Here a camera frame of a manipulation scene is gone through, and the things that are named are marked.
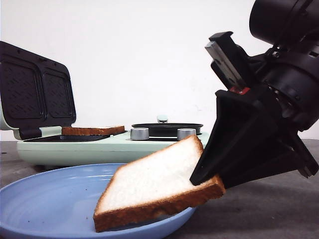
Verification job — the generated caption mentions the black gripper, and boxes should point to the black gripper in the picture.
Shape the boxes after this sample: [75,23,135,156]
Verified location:
[190,44,319,185]

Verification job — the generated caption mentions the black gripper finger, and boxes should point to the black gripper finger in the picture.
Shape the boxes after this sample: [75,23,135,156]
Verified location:
[219,130,319,189]

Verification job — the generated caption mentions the bread slice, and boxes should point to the bread slice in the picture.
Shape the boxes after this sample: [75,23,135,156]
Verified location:
[61,125,125,136]
[93,135,226,232]

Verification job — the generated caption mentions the breakfast maker hinged lid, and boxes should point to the breakfast maker hinged lid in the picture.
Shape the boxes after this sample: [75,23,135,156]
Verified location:
[0,41,76,140]

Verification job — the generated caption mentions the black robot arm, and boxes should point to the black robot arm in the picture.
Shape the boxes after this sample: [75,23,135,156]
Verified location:
[190,0,319,188]

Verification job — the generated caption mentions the mint green breakfast maker base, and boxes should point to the mint green breakfast maker base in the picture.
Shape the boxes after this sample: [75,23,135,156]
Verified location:
[12,125,210,167]

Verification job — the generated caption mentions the right silver control knob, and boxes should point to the right silver control knob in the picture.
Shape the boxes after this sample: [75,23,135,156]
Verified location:
[177,128,196,141]

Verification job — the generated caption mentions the silver control knob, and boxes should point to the silver control knob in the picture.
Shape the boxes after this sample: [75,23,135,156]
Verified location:
[177,128,196,141]
[130,127,149,140]

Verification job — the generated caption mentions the black round frying pan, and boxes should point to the black round frying pan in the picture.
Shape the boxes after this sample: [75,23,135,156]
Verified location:
[132,115,203,137]

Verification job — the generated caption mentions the left silver control knob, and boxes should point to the left silver control knob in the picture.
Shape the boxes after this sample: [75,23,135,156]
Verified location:
[130,127,149,140]

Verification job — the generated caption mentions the blue round plate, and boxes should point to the blue round plate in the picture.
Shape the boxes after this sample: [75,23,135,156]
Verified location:
[0,163,194,239]

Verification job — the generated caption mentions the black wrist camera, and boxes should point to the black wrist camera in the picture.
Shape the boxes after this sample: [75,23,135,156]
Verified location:
[205,31,257,91]

